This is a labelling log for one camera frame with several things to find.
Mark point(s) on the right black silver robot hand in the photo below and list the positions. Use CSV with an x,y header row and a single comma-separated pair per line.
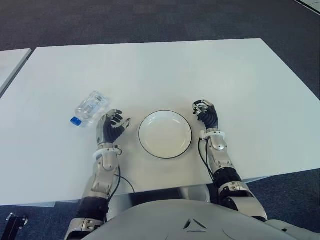
x,y
210,116

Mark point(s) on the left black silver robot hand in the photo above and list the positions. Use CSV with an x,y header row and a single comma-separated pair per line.
x,y
107,130

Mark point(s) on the clear water bottle blue cap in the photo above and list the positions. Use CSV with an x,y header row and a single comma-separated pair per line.
x,y
92,106

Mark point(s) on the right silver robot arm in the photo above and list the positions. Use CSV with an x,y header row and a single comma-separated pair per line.
x,y
225,165

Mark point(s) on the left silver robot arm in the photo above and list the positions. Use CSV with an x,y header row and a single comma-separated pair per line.
x,y
100,180

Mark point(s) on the white plate black rim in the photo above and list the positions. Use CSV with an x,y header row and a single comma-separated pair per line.
x,y
165,136

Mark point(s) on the grey robot torso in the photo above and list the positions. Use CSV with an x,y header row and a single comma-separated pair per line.
x,y
175,220

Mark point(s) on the white neighbouring table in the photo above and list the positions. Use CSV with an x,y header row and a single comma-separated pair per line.
x,y
10,65

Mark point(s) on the black metal device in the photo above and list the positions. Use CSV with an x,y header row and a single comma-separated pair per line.
x,y
16,221

